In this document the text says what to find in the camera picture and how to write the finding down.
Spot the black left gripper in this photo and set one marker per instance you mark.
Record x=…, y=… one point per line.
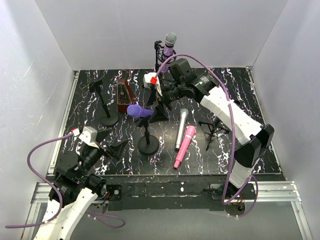
x=105, y=149

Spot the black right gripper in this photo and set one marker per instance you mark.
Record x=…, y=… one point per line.
x=166, y=100

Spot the purple plastic microphone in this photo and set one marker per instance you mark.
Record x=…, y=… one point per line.
x=136, y=111

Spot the black round-base stand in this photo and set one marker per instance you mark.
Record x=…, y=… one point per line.
x=148, y=144
x=111, y=117

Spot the silver microphone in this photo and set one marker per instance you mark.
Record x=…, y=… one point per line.
x=181, y=128

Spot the purple glitter microphone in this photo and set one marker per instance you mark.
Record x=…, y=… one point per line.
x=168, y=49

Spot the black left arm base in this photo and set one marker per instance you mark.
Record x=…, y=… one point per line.
x=113, y=193

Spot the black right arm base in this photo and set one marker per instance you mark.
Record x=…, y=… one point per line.
x=215, y=192

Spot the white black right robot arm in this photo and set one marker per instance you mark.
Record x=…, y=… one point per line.
x=254, y=138

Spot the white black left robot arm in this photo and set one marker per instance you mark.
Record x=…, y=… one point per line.
x=76, y=188

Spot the tall black tripod stand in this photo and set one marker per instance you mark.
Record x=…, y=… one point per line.
x=158, y=62

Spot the small black tripod stand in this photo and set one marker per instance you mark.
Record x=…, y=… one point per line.
x=214, y=128

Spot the brown wooden metronome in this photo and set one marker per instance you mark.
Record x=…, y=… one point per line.
x=125, y=96

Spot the pink microphone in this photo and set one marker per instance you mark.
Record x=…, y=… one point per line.
x=189, y=134

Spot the aluminium table rail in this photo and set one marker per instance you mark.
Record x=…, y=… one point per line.
x=151, y=182

